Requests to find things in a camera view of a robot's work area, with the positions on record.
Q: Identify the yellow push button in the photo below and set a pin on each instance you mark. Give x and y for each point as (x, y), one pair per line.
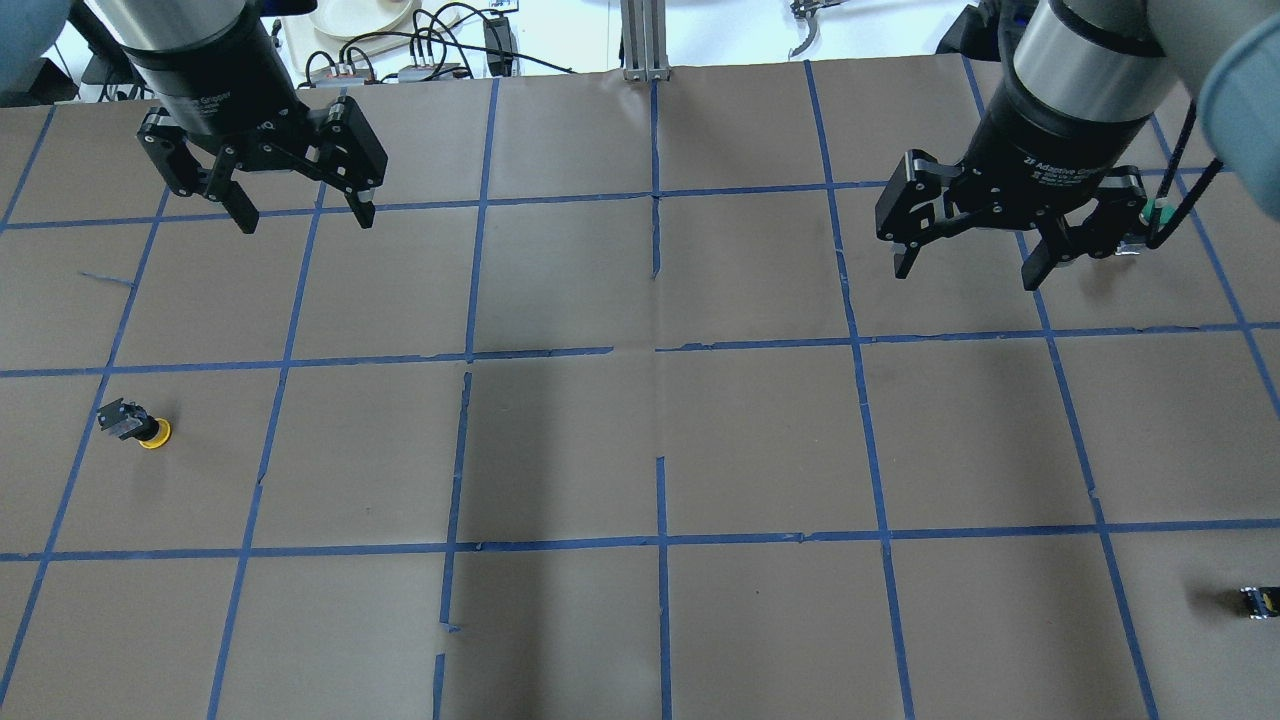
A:
(122, 419)

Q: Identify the power strip with cables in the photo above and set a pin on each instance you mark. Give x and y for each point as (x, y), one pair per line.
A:
(440, 40)

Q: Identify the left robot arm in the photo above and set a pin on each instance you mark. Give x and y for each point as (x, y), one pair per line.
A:
(116, 16)

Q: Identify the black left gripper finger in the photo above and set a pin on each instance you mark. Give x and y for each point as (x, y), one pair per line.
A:
(353, 157)
(167, 147)

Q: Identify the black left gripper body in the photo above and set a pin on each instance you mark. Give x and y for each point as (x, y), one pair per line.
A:
(218, 92)

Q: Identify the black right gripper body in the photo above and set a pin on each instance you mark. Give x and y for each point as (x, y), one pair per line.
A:
(1055, 140)

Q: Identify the aluminium frame post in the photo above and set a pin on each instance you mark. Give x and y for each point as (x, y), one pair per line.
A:
(644, 56)

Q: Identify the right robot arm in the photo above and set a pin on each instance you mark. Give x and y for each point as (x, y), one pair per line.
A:
(1080, 79)

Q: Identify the white plate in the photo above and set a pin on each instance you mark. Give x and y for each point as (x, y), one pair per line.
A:
(349, 19)

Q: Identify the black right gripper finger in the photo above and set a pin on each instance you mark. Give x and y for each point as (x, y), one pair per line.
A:
(1119, 200)
(914, 209)

